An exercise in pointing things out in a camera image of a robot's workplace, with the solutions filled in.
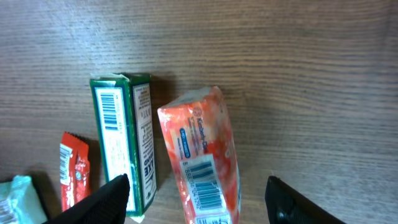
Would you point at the green small box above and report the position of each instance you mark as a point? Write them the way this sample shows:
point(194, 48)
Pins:
point(123, 112)

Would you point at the red stick sachet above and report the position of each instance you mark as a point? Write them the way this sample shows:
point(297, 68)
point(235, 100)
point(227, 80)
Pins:
point(74, 170)

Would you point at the orange tissue packet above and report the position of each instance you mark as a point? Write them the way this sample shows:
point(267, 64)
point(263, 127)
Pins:
point(199, 139)

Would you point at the teal tissue packet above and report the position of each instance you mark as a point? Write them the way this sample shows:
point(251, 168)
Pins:
point(20, 203)

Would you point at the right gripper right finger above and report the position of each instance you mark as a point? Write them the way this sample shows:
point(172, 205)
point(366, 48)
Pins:
point(285, 205)

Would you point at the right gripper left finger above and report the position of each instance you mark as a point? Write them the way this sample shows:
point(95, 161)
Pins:
point(106, 206)

